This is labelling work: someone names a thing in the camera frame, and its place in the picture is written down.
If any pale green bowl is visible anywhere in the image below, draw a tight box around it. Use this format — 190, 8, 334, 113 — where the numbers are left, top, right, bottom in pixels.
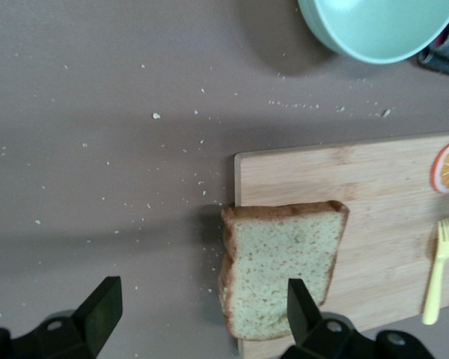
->
297, 0, 449, 65

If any yellow plastic fork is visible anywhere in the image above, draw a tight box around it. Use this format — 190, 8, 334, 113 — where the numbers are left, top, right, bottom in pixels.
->
421, 217, 449, 325

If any wooden cutting board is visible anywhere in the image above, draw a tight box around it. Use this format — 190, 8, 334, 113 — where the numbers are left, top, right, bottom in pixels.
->
234, 131, 449, 359

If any pink cloth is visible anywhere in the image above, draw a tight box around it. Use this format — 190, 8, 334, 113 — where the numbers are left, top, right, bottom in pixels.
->
435, 25, 449, 50

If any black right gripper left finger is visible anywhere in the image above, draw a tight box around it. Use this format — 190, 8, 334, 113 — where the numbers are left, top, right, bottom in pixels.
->
13, 275, 123, 359

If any plain bread slice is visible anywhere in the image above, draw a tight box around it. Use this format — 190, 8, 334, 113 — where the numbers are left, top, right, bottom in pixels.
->
219, 200, 351, 342

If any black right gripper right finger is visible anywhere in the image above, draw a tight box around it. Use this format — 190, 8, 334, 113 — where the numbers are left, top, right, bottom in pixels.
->
287, 278, 379, 359

